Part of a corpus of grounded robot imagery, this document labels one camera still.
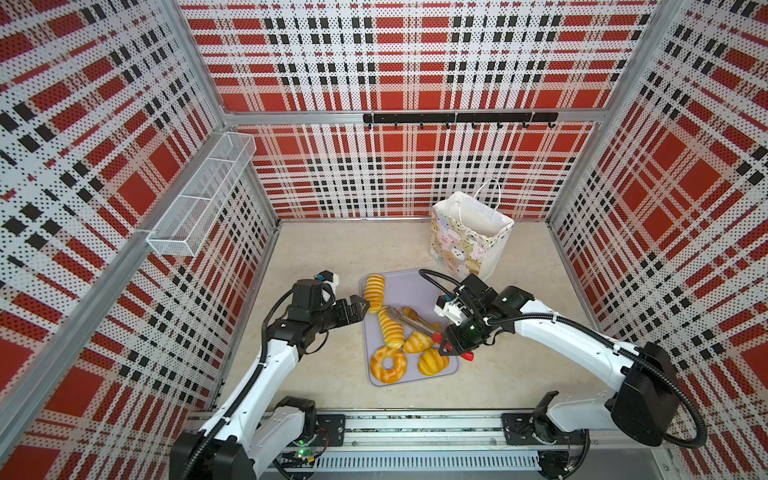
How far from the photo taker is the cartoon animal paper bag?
86 centimetres

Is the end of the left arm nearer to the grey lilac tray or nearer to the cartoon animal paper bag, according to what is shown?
the grey lilac tray

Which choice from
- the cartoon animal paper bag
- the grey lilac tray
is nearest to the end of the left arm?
the grey lilac tray
